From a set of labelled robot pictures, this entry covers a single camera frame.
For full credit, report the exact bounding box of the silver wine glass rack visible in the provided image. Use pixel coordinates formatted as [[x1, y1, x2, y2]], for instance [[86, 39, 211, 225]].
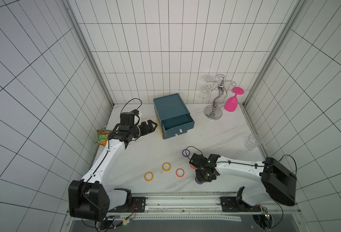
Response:
[[204, 74, 237, 120]]

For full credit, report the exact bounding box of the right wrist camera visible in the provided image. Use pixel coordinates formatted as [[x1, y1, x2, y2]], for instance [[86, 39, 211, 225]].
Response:
[[189, 153, 221, 169]]

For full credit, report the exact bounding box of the orange tape roll right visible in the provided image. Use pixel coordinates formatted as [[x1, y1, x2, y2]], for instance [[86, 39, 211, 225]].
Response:
[[162, 162, 171, 172]]

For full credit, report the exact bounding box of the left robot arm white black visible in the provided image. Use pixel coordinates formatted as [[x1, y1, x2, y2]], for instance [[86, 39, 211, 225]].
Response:
[[68, 120, 157, 222]]

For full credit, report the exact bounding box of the clear hanging wine glass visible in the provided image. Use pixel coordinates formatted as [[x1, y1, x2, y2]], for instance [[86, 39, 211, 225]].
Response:
[[200, 75, 215, 101]]

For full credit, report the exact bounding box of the green snack bag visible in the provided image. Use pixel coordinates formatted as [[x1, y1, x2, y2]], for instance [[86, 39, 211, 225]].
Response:
[[97, 130, 111, 147]]

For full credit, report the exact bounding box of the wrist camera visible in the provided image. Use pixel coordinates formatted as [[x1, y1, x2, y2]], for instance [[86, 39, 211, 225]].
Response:
[[120, 109, 141, 126], [189, 153, 221, 169]]

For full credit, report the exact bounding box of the teal three-drawer cabinet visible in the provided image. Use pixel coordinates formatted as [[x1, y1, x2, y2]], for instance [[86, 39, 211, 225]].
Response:
[[153, 93, 195, 139]]

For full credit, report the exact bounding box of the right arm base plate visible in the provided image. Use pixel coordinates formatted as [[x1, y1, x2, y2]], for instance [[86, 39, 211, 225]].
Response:
[[219, 197, 261, 213]]

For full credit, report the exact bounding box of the orange tape roll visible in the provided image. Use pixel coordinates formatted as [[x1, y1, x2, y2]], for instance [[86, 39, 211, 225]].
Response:
[[162, 162, 171, 172], [144, 172, 154, 182]]

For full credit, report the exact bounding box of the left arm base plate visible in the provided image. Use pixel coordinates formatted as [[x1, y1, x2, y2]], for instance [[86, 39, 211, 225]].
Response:
[[108, 197, 146, 213]]

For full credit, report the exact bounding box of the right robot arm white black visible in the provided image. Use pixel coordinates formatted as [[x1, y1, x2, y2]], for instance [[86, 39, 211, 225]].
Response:
[[189, 153, 297, 208]]

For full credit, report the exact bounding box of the orange tape roll left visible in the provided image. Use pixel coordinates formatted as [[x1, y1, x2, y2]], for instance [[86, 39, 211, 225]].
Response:
[[144, 172, 154, 182]]

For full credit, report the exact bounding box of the aluminium mounting rail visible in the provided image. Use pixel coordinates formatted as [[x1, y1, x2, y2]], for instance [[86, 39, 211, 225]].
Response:
[[67, 192, 300, 222]]

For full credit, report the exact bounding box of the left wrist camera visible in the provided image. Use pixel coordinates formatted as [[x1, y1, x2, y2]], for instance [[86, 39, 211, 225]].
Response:
[[120, 109, 141, 126]]

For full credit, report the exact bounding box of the clear glass cup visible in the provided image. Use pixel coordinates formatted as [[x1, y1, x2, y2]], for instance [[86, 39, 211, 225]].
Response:
[[244, 134, 261, 150]]

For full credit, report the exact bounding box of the pink plastic wine glass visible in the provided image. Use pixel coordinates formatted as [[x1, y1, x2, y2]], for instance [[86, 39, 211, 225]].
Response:
[[224, 87, 244, 112]]

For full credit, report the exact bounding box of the circuit board with cables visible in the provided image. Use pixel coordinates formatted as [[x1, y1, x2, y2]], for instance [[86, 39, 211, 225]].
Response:
[[252, 214, 273, 230]]

